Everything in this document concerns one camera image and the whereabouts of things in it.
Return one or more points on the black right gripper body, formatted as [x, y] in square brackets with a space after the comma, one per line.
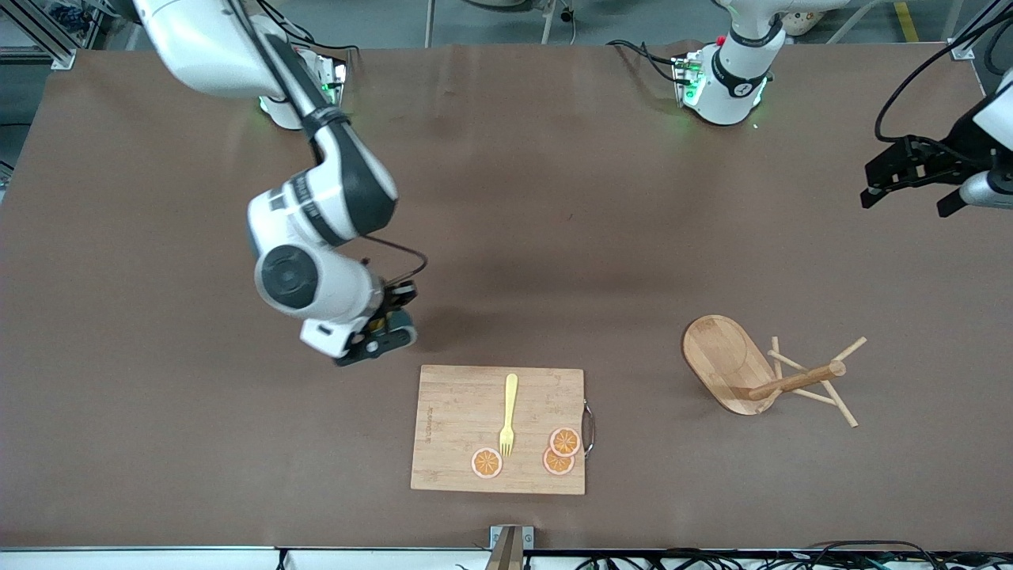
[398, 298]

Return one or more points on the teal cup yellow inside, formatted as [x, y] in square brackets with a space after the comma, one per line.
[382, 323]

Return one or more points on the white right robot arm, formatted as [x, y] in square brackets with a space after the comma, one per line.
[316, 206]

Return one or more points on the aluminium camera post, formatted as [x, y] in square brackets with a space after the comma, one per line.
[506, 554]

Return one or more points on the yellow plastic fork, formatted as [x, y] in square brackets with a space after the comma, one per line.
[510, 396]

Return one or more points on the aluminium frame profile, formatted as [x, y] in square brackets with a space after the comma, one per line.
[59, 55]
[959, 49]

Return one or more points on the orange slice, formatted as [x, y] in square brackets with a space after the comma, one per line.
[565, 441]
[487, 463]
[554, 467]

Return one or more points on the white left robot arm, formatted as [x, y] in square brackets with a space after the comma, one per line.
[728, 95]

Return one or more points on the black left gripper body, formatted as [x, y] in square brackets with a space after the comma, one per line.
[948, 162]

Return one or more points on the wooden mug rack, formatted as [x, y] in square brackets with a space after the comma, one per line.
[724, 364]

